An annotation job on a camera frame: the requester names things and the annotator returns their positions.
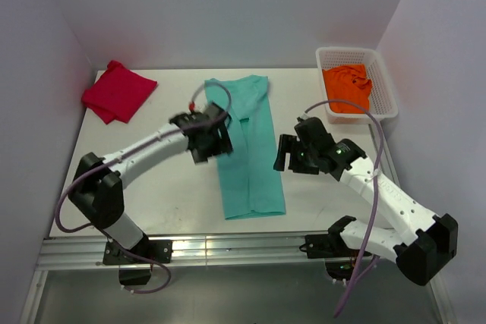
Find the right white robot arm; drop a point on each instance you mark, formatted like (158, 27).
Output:
(419, 241)

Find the aluminium rail frame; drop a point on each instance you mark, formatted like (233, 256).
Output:
(229, 271)

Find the teal t shirt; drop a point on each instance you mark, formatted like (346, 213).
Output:
(250, 187)

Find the folded red t shirt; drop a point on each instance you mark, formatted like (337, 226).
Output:
(118, 94)

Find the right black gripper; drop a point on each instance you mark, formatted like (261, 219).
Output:
(297, 156)

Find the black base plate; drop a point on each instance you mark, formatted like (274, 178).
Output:
(321, 246)
(158, 250)

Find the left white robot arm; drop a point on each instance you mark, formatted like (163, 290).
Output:
(99, 182)

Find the orange t shirt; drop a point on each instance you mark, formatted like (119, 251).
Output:
(348, 82)

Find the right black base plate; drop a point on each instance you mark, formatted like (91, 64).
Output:
(321, 246)

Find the white plastic basket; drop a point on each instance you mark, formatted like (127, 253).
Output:
(382, 104)

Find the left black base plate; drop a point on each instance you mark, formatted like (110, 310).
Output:
(158, 250)

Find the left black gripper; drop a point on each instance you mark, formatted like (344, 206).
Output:
(219, 136)

